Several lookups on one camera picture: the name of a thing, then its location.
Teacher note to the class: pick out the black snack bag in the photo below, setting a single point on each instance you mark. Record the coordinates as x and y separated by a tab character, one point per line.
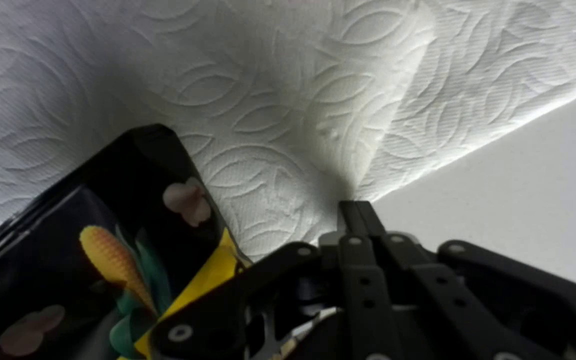
98	259

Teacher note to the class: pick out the white paper napkin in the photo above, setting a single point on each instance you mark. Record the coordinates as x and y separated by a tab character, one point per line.
284	105

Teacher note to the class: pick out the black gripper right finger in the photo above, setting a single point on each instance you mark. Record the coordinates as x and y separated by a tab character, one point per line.
459	303

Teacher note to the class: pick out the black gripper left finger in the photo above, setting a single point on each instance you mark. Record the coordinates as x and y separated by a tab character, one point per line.
271	311

